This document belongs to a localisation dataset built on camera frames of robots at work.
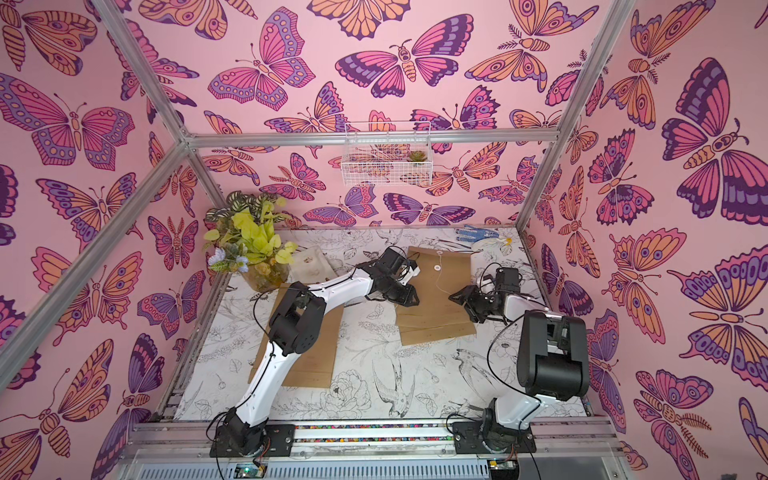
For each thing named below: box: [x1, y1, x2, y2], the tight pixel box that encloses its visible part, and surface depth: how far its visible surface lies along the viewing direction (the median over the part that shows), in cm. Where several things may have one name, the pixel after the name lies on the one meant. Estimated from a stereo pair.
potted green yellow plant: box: [203, 190, 298, 292], surface depth 94 cm
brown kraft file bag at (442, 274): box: [395, 246, 474, 328], surface depth 100 cm
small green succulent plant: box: [407, 150, 428, 162], surface depth 94 cm
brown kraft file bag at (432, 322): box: [394, 301, 477, 346], surface depth 94 cm
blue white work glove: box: [455, 224, 499, 242], surface depth 119 cm
